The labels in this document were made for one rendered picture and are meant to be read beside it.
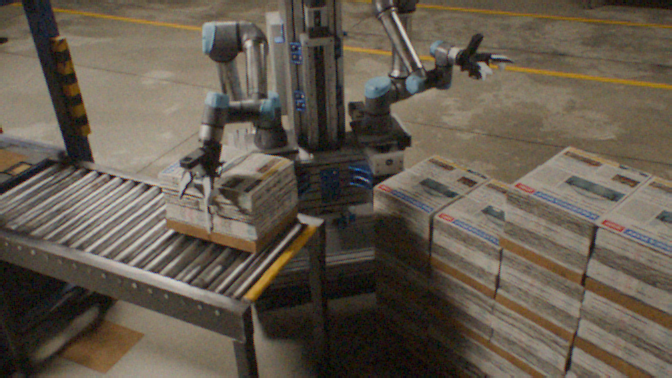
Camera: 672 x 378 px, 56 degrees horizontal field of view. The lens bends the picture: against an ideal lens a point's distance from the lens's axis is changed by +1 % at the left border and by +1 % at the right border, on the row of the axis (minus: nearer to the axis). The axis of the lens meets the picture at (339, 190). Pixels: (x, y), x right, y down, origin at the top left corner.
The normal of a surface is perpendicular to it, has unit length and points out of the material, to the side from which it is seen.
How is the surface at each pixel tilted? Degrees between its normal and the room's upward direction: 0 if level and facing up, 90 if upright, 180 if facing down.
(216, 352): 0
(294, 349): 0
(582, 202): 1
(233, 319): 90
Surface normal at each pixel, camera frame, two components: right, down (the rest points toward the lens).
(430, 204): -0.03, -0.84
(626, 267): -0.72, 0.38
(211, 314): -0.43, 0.48
